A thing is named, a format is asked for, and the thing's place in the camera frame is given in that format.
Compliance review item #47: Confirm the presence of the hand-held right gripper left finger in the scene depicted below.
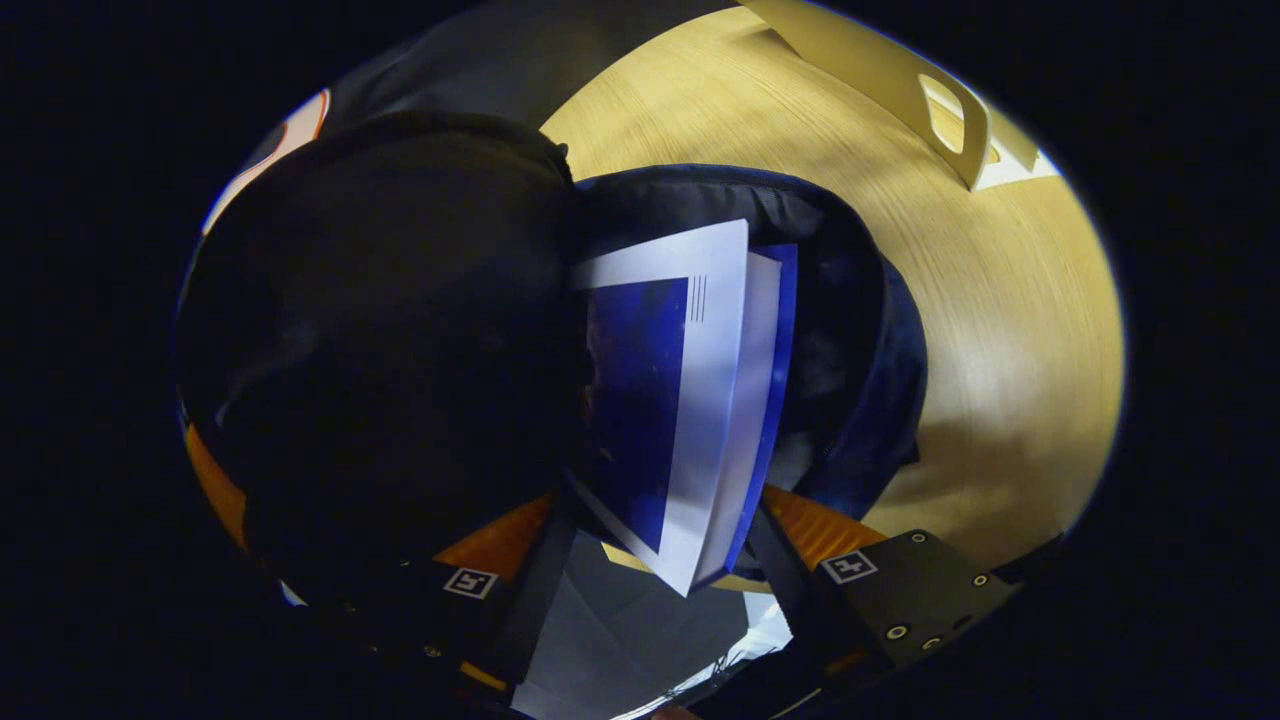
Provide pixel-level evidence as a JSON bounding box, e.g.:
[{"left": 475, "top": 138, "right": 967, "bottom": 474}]
[{"left": 335, "top": 490, "right": 583, "bottom": 706}]

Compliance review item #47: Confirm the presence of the black backdrop cloth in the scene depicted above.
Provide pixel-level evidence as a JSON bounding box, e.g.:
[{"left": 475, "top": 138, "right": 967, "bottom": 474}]
[{"left": 200, "top": 0, "right": 741, "bottom": 241}]

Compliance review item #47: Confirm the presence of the blue cover book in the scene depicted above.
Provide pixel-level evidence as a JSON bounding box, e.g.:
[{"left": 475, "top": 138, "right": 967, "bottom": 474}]
[{"left": 570, "top": 218, "right": 799, "bottom": 598}]

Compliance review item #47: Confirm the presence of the white bookshelf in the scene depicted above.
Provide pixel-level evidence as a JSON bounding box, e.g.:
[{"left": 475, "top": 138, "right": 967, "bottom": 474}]
[{"left": 740, "top": 0, "right": 1061, "bottom": 193}]

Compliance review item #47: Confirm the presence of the blue schoolbag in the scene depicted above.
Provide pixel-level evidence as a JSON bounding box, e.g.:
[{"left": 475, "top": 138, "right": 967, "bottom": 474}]
[{"left": 175, "top": 110, "right": 928, "bottom": 601}]

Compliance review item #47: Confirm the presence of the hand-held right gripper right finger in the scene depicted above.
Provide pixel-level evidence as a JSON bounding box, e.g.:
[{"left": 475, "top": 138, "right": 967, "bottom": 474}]
[{"left": 745, "top": 485, "right": 1021, "bottom": 691}]

